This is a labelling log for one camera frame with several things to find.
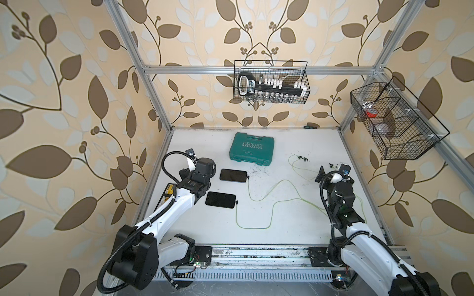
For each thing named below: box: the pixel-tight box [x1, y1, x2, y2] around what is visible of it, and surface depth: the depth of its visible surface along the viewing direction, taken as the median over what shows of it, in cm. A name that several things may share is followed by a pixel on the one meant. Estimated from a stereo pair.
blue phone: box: [219, 168, 248, 183], surface depth 101 cm
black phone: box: [204, 191, 237, 209], surface depth 93 cm
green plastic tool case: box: [229, 131, 275, 166], surface depth 107 cm
